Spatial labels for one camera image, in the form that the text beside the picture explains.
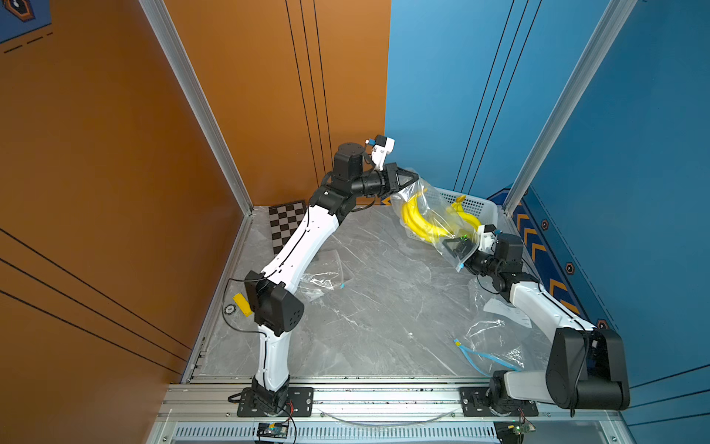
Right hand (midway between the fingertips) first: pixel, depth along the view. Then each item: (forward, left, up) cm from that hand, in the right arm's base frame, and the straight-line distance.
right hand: (450, 248), depth 86 cm
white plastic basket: (+28, -21, -10) cm, 36 cm away
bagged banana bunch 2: (-3, +6, +16) cm, 17 cm away
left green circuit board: (-46, +51, -19) cm, 71 cm away
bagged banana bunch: (+28, -10, -9) cm, 31 cm away
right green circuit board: (-45, -11, -19) cm, 50 cm away
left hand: (+2, +13, +27) cm, 30 cm away
